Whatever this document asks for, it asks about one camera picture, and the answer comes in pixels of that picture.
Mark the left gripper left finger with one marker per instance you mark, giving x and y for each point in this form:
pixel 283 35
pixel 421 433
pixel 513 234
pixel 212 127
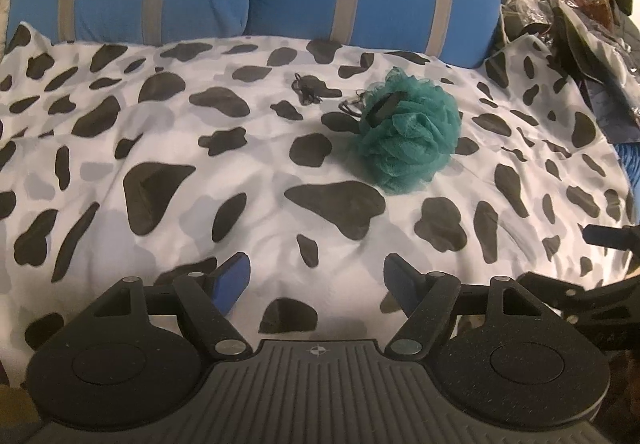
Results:
pixel 205 300

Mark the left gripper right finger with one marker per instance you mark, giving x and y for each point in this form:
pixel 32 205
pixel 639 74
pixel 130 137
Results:
pixel 428 301

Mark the teal mesh bath loofah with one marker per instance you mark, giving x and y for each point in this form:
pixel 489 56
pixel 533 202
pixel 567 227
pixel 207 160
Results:
pixel 409 127

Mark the cow print blanket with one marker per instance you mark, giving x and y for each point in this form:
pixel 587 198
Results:
pixel 122 160

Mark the cluttered plastic bags pile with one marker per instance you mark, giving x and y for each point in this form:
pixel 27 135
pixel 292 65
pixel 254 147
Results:
pixel 588 43

